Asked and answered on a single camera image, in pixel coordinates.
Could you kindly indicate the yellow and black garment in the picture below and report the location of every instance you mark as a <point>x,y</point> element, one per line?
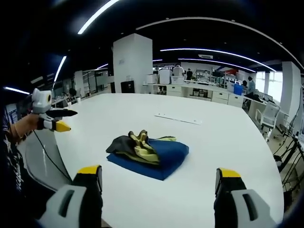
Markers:
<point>140,148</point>

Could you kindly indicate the person's dark printed clothing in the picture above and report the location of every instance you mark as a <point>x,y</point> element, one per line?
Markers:
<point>10,166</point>

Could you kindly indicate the white plastic crate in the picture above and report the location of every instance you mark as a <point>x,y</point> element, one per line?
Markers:
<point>177,80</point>

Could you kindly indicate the blue plastic bin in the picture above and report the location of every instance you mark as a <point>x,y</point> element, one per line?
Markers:
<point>238,89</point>

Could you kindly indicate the blue garment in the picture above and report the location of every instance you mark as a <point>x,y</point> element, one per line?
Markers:
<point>169,158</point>

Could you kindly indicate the white box appliance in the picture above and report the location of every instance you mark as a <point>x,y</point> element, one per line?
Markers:
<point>164,76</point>

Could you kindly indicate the grey chair back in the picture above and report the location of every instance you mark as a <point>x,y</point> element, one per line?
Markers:
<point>45,161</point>

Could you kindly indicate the white storage shelf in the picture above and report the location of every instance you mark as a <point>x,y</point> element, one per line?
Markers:
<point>203,75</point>

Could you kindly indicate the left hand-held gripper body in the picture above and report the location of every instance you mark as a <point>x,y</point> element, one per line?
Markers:
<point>41,101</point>

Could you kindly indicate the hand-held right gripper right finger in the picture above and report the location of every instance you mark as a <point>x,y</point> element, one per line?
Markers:
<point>237,206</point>

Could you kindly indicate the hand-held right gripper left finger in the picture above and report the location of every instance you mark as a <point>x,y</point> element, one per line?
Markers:
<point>71,204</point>

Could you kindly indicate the black cabinet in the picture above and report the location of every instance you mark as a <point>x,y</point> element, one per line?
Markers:
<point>127,87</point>

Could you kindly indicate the black stand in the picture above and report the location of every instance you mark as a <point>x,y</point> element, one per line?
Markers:
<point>288,154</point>

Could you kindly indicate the white counter with drawers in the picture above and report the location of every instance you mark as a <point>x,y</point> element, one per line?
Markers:
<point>221,96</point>

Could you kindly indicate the white flat strip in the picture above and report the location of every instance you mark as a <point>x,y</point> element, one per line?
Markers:
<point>178,118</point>

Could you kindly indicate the white mesh office chair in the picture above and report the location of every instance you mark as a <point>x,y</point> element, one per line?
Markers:
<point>269,114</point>

